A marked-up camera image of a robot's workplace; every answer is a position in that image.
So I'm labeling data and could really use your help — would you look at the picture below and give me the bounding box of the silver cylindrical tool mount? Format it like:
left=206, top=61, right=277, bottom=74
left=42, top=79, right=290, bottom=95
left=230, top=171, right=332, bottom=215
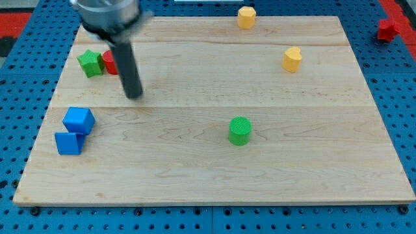
left=70, top=0, right=153, bottom=44

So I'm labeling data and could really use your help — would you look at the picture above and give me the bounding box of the black cylindrical pointer rod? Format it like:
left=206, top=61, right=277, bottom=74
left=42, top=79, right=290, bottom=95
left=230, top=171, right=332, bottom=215
left=110, top=42, right=143, bottom=99

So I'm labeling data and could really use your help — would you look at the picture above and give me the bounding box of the red cylinder block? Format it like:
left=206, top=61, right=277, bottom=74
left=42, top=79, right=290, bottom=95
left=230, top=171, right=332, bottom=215
left=102, top=50, right=118, bottom=75

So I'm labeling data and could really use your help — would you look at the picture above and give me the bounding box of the green star block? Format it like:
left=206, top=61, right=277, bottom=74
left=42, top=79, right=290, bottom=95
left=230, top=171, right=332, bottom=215
left=77, top=49, right=104, bottom=78

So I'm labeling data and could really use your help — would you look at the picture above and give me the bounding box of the blue cube block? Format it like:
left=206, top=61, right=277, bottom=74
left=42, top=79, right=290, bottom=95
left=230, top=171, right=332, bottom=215
left=62, top=107, right=95, bottom=135

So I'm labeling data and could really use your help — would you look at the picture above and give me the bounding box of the blue wedge block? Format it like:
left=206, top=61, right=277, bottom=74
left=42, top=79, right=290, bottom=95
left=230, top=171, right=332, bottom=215
left=55, top=133, right=86, bottom=155

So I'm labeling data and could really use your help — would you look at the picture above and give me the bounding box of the light wooden board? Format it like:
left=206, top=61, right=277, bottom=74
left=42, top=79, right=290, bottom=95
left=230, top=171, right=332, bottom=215
left=14, top=16, right=415, bottom=207

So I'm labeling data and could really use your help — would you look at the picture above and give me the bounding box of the green cylinder block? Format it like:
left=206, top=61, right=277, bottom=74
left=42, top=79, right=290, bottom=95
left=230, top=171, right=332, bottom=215
left=228, top=116, right=252, bottom=146

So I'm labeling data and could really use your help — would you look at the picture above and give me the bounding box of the yellow octagon block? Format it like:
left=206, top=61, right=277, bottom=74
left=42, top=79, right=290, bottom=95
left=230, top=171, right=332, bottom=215
left=237, top=6, right=256, bottom=29

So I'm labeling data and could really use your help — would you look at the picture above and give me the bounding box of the yellow heart block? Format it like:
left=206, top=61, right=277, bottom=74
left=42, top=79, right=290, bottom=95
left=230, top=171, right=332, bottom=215
left=281, top=47, right=302, bottom=73

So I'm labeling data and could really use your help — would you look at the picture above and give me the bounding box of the red star block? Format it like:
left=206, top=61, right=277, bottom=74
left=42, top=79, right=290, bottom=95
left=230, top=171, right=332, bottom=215
left=377, top=19, right=401, bottom=42

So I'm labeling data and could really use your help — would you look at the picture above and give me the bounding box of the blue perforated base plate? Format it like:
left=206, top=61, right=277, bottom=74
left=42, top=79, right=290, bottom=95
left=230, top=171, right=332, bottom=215
left=1, top=1, right=415, bottom=233

